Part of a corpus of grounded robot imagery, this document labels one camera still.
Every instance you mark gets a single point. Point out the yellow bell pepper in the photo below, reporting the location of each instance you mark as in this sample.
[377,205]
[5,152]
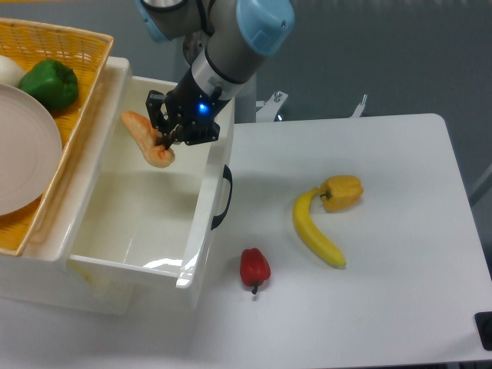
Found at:
[340,192]

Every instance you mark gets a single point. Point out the red bell pepper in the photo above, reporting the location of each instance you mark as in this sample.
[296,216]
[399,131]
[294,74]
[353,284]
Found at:
[254,269]

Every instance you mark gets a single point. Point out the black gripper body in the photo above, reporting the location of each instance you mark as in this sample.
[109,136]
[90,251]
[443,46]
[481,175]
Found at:
[188,106]

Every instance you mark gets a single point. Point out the yellow woven basket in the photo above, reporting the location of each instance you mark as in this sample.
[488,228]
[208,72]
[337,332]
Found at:
[86,52]

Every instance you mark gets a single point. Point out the black object at table edge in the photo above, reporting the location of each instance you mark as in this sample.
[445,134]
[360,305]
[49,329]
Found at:
[483,321]

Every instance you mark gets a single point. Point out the green bell pepper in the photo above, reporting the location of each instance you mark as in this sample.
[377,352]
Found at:
[52,83]

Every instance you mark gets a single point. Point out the black drawer handle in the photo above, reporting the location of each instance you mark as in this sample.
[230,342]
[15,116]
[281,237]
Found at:
[225,200]

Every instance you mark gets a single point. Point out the white onion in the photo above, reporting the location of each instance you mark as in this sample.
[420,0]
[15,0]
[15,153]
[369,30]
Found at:
[11,72]

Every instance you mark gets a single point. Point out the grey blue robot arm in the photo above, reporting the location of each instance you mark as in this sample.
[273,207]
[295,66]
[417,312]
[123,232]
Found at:
[237,37]

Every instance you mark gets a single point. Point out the upper white drawer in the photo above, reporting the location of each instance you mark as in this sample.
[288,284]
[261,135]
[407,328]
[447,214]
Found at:
[148,225]

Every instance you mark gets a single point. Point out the pink plate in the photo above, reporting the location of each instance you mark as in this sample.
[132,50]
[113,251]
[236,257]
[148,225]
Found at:
[31,149]

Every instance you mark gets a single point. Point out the triangle bread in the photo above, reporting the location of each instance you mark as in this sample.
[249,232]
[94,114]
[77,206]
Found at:
[145,136]

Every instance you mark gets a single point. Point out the yellow banana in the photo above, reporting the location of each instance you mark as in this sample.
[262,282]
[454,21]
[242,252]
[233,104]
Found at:
[309,233]

